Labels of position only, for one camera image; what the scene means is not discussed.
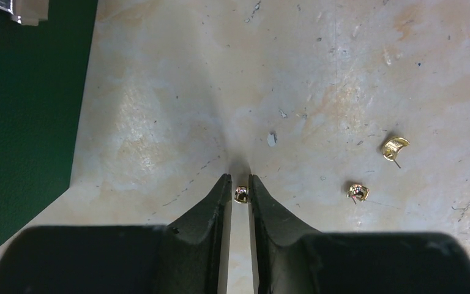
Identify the gold round earring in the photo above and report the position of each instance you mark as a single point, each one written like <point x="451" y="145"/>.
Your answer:
<point x="357" y="193"/>

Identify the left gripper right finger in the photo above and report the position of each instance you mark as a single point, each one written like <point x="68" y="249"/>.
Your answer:
<point x="293" y="257"/>

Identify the gold curved earring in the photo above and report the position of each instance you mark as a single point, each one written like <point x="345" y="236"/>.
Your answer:
<point x="391" y="148"/>

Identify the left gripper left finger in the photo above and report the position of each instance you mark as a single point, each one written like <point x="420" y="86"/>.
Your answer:
<point x="188" y="255"/>

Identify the green jewelry box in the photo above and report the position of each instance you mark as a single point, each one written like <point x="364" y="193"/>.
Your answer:
<point x="42" y="75"/>

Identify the gold stud earring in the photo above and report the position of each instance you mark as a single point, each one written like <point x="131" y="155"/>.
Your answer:
<point x="241" y="195"/>

